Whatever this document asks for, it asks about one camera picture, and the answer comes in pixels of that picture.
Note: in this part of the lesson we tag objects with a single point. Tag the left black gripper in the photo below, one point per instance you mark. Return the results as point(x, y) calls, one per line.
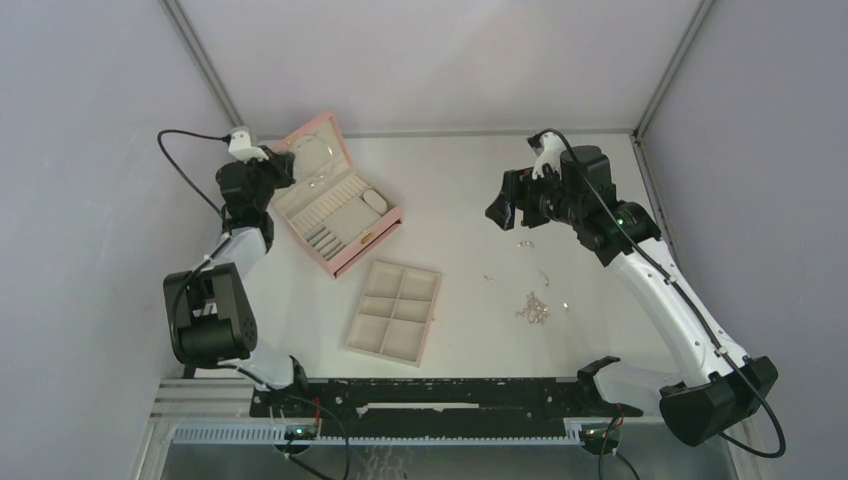
point(280, 165)

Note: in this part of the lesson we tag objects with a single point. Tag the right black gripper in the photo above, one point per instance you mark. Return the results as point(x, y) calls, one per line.
point(519, 185)

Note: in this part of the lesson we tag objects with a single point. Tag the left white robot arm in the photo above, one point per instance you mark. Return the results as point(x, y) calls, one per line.
point(210, 320)

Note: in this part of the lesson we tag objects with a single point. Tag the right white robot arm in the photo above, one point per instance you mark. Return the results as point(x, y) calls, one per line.
point(717, 384)

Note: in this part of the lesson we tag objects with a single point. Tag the pink jewelry box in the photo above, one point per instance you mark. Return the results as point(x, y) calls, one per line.
point(336, 214)

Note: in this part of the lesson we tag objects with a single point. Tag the beige six-compartment tray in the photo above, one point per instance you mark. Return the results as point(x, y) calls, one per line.
point(395, 313)

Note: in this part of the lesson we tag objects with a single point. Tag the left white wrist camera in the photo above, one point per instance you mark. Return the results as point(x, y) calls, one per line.
point(242, 147)

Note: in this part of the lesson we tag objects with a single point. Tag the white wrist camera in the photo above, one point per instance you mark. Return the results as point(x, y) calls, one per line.
point(242, 147)
point(548, 146)

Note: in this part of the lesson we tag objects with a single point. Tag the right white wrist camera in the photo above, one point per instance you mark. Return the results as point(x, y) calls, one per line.
point(548, 146)

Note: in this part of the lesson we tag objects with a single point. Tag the black mounting base plate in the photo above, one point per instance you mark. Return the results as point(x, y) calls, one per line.
point(440, 409)

